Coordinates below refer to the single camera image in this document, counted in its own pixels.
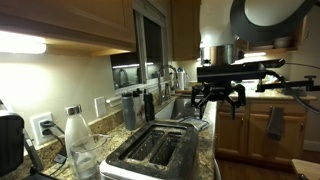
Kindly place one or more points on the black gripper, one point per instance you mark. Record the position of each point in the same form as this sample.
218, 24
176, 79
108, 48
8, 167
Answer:
218, 91

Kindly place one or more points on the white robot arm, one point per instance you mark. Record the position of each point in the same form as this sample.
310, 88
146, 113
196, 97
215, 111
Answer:
276, 13

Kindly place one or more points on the stainless steel toaster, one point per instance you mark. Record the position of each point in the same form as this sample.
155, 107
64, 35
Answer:
190, 150

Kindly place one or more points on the wooden board by sink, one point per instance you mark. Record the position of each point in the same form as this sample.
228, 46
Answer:
184, 91

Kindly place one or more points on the stainless steel sink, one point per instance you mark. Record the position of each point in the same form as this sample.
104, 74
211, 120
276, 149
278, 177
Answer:
180, 106

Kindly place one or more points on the white soap bottle blue cap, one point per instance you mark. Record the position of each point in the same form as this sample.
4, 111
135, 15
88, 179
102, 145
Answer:
181, 80

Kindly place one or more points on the distant under-cabinet light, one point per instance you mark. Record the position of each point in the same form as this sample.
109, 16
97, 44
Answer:
255, 54

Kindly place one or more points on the chrome kitchen faucet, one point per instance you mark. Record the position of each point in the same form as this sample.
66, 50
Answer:
160, 86

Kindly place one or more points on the dark hanging towel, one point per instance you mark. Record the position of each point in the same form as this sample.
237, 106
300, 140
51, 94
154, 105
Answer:
275, 123

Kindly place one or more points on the white stacked plates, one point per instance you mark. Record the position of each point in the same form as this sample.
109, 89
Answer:
263, 47

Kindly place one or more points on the black sports bottle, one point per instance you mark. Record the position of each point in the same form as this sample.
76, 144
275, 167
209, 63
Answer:
149, 106

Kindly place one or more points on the dark folded cloth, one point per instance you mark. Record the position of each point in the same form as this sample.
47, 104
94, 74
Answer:
293, 91

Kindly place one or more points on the white printed sports bottle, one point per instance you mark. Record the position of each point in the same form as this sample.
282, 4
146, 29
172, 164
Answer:
139, 110

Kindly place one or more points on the wooden base cabinet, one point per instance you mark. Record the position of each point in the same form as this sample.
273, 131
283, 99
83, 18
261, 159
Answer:
293, 133

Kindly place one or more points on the white stacked bowls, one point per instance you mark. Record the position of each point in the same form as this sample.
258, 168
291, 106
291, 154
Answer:
282, 41

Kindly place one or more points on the grey sports bottle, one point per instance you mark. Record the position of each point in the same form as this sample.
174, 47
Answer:
128, 113

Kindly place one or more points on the kitchen window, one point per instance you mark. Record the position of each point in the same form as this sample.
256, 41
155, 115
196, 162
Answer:
128, 50

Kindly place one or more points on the open wooden shelf cabinet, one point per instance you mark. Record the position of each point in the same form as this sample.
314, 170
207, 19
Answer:
301, 36

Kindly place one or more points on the white cylindrical roll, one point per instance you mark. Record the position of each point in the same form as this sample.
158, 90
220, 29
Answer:
113, 101

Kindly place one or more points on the wooden stool top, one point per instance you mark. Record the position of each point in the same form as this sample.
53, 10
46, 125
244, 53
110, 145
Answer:
306, 168

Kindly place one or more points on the clear drinking glass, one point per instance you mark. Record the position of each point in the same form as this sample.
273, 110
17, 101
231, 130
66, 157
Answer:
90, 160

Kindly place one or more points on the clear glass bottle silver cap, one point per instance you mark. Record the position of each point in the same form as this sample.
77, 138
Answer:
76, 126

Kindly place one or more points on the under-cabinet light strip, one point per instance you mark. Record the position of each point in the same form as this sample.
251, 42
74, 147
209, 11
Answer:
20, 43

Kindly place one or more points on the black coffee maker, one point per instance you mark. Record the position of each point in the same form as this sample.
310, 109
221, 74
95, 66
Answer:
10, 143

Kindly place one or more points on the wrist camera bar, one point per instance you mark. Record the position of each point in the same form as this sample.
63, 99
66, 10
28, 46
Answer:
230, 73

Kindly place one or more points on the black exterior camera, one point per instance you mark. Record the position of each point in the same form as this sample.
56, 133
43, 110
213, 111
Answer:
275, 63

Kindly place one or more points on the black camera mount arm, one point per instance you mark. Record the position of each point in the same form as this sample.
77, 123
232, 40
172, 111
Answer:
286, 85

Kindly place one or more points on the white switch plate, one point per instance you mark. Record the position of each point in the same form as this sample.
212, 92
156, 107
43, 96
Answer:
100, 106

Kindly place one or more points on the white wall outlet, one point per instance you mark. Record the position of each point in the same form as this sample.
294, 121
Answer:
35, 133

